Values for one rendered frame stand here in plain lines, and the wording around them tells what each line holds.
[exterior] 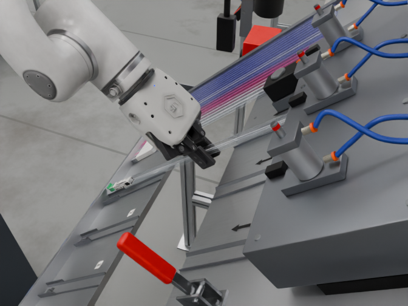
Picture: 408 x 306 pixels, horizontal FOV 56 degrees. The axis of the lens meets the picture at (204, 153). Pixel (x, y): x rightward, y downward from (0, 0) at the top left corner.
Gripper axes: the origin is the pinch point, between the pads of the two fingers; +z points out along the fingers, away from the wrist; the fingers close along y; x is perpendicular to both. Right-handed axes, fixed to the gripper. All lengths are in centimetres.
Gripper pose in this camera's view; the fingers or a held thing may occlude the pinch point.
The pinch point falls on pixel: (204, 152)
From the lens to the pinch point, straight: 63.8
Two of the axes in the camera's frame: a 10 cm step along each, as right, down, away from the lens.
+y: 3.7, -6.8, 6.3
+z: 6.8, 6.6, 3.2
